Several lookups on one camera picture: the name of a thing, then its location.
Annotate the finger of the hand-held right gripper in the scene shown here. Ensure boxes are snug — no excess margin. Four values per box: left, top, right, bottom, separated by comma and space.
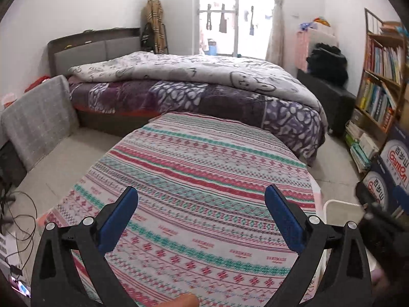
356, 182, 385, 220

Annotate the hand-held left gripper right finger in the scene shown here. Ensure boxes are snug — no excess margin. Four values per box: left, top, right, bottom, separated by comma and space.
265, 184, 374, 307

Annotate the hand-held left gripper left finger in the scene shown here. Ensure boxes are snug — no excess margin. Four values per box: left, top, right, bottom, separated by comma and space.
30, 185, 139, 307

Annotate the white plastic bin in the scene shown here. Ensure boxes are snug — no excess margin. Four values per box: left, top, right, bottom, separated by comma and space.
323, 199, 378, 282

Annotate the person's left hand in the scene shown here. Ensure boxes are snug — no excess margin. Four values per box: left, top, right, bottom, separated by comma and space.
158, 293, 200, 307

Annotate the blue white cardboard box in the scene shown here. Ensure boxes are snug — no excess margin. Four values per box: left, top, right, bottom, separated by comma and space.
362, 156, 409, 218
380, 122, 409, 199

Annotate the stack of books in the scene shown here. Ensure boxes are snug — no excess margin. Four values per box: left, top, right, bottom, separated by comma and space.
344, 120, 381, 174

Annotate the striped tablecloth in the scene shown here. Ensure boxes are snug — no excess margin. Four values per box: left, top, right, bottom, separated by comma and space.
46, 112, 322, 307

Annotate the black storage bench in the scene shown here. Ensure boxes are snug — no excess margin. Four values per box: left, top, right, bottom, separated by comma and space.
297, 69, 357, 139

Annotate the wooden bookshelf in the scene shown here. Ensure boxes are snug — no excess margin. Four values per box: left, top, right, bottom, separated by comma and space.
347, 8, 409, 135

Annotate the grey checked cushion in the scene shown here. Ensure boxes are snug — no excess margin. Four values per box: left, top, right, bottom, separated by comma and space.
0, 75, 80, 171

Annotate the purple patterned blanket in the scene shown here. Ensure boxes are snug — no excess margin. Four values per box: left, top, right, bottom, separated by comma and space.
69, 80, 326, 167

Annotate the black bag pile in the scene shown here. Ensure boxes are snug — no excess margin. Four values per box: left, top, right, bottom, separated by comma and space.
306, 43, 349, 87

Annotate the red cloth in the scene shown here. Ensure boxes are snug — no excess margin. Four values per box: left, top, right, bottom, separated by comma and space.
24, 75, 52, 94

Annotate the pink covered shelf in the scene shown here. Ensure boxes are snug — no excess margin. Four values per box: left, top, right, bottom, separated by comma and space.
294, 26, 338, 71

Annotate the grey white printed duvet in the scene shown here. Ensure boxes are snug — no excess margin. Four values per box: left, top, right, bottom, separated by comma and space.
69, 51, 328, 135

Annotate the grey padded headboard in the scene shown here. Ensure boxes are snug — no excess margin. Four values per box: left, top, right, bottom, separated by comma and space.
47, 27, 143, 78

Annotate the beige curtain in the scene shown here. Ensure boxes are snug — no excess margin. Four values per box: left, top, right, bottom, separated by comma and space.
265, 0, 287, 67

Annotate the brown plaid coat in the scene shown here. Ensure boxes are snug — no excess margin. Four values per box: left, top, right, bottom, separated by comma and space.
141, 0, 169, 56

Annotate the black cable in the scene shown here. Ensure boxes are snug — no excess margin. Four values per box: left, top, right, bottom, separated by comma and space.
0, 189, 38, 273

